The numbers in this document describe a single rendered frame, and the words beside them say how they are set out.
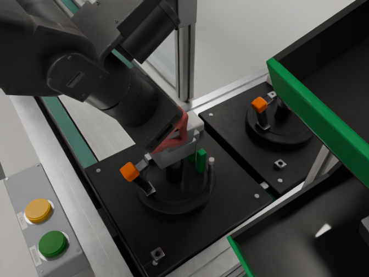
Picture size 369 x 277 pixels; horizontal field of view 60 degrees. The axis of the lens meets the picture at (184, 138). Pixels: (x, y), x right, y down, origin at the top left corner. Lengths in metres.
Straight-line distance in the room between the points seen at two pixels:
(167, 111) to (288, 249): 0.20
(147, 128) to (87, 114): 0.42
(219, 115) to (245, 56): 0.41
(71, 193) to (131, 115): 0.28
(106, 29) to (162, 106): 0.12
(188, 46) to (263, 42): 0.52
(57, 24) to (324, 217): 0.24
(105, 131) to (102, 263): 0.32
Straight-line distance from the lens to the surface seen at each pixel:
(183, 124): 0.40
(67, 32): 0.25
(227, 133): 0.65
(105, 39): 0.30
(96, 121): 0.77
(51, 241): 0.55
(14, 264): 0.69
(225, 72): 0.98
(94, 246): 0.54
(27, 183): 0.64
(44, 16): 0.27
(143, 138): 0.38
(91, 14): 0.31
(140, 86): 0.36
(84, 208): 0.58
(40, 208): 0.59
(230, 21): 1.24
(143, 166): 0.47
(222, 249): 0.53
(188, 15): 0.55
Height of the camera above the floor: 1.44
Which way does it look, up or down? 48 degrees down
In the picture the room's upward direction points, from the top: straight up
